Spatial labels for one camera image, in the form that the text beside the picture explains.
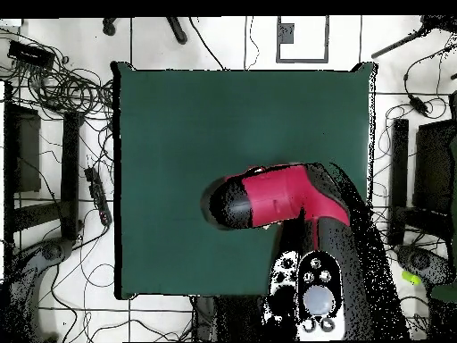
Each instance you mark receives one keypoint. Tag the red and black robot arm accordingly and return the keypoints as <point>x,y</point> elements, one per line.
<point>285,193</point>

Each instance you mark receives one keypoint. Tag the dark green table cloth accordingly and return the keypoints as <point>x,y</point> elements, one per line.
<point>178,125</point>

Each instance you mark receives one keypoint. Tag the black power strip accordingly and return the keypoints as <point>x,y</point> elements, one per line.
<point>98,196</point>

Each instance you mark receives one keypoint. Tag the black metal stand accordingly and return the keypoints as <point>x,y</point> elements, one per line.
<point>400,171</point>
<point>70,171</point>

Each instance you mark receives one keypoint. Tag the dark grey stand base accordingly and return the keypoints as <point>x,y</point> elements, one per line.
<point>421,261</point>
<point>53,250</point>

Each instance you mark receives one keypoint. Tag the small bright green object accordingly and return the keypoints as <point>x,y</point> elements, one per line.
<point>410,277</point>

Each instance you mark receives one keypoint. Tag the black power adapter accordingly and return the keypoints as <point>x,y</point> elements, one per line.
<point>418,105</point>

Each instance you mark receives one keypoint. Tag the black tripod pole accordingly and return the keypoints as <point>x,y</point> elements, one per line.
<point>400,43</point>

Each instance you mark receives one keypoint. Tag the grey square floor frame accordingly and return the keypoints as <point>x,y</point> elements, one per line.
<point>278,43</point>

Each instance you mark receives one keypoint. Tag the black network switch box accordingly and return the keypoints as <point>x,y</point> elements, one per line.
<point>30,54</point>

